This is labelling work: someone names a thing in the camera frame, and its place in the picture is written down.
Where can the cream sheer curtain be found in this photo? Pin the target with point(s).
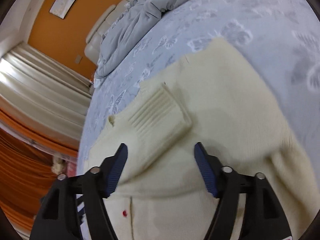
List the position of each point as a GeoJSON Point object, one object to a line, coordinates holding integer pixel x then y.
{"type": "Point", "coordinates": [43, 100]}

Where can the grey crumpled duvet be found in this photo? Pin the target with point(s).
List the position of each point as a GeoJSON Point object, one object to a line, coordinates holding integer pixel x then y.
{"type": "Point", "coordinates": [129, 28]}

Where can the wall socket plate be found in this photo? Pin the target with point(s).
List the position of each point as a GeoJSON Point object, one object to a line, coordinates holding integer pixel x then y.
{"type": "Point", "coordinates": [78, 59]}

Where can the pink patterned blanket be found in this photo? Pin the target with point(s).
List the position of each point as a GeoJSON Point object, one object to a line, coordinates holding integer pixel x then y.
{"type": "Point", "coordinates": [71, 169]}

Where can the blue butterfly bed sheet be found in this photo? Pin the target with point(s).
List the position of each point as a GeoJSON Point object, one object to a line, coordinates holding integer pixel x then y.
{"type": "Point", "coordinates": [280, 39]}

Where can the orange curtain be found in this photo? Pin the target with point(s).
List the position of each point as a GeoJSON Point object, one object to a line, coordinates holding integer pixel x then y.
{"type": "Point", "coordinates": [26, 174]}

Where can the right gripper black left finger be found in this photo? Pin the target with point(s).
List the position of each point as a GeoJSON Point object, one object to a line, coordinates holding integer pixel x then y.
{"type": "Point", "coordinates": [69, 198]}

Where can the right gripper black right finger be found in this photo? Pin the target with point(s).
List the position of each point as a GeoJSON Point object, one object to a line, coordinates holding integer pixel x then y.
{"type": "Point", "coordinates": [263, 218]}

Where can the cream knit sweater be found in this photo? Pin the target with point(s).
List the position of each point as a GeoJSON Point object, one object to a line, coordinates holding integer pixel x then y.
{"type": "Point", "coordinates": [214, 97]}

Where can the cream padded headboard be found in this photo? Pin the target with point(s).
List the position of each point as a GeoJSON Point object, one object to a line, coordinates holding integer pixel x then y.
{"type": "Point", "coordinates": [104, 22]}

